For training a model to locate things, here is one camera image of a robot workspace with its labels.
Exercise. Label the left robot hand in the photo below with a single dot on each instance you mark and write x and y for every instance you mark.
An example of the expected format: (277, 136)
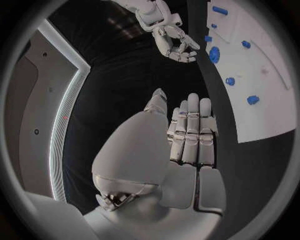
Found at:
(145, 150)

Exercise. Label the large blue cylinder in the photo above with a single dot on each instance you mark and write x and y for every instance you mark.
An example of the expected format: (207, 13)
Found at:
(219, 10)

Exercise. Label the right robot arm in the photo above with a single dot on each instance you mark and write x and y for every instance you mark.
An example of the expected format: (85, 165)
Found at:
(152, 13)

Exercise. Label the blue gear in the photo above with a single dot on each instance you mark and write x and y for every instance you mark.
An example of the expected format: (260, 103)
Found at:
(214, 54)

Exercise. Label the blue plug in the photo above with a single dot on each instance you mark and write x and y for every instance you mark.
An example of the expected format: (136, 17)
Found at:
(213, 25)
(208, 38)

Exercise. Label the blue peg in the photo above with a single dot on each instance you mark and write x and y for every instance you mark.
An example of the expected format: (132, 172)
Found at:
(246, 44)
(230, 81)
(252, 100)

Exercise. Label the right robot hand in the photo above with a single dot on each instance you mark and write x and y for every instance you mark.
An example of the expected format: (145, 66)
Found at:
(167, 40)

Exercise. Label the white task board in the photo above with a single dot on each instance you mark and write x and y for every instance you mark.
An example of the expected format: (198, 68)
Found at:
(255, 78)

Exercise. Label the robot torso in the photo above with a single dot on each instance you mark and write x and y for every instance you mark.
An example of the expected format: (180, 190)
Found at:
(44, 105)

